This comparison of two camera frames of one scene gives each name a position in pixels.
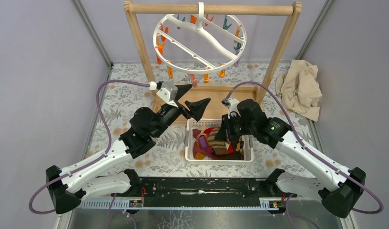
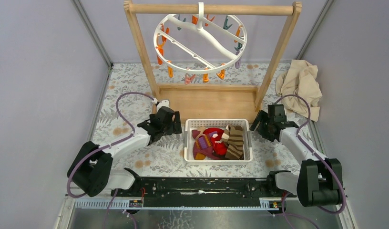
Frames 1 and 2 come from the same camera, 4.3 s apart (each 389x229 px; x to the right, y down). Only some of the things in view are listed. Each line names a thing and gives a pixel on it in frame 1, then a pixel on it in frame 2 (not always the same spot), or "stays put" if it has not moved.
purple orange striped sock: [202, 150] stays put
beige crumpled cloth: [299, 90] stays put
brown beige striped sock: [219, 147] to [235, 142]
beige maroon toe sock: [197, 132] stays put
